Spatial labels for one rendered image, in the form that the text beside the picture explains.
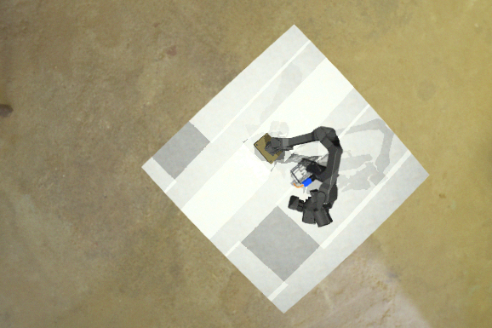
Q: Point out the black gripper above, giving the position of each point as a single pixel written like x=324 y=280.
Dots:
x=297 y=204

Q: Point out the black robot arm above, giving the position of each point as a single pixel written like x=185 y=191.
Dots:
x=327 y=192

